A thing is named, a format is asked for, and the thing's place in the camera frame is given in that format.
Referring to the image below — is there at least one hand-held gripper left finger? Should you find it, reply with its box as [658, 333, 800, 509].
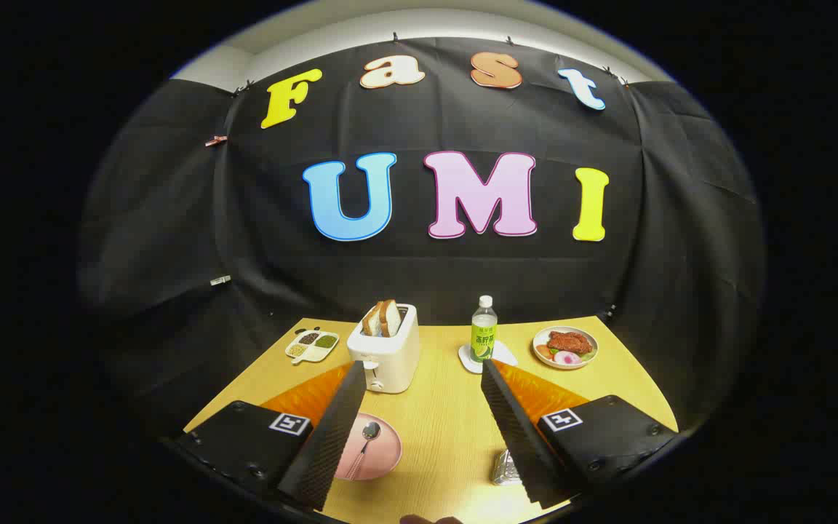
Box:
[175, 362, 369, 512]

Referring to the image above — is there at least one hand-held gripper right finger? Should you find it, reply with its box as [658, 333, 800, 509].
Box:
[482, 360, 679, 509]

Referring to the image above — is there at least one spoon with checked handle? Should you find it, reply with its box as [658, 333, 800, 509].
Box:
[346, 421, 382, 480]

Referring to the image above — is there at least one pink plate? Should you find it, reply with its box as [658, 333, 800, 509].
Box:
[335, 413, 403, 482]

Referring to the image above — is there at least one white coaster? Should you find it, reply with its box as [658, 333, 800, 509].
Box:
[458, 340, 518, 375]

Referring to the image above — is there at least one white divided dish of beans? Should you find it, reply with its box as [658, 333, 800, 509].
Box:
[285, 329, 340, 365]

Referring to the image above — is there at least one white toaster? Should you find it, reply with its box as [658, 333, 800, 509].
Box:
[347, 303, 420, 394]

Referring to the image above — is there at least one green label drink bottle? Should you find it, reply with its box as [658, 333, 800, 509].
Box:
[471, 295, 498, 363]

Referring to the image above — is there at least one white food plate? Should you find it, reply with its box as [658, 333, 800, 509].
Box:
[532, 326, 599, 370]

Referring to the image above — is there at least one brown meat piece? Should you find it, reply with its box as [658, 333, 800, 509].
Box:
[548, 330, 594, 355]

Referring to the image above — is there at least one metal wire basket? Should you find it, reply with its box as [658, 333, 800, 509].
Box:
[490, 449, 523, 486]

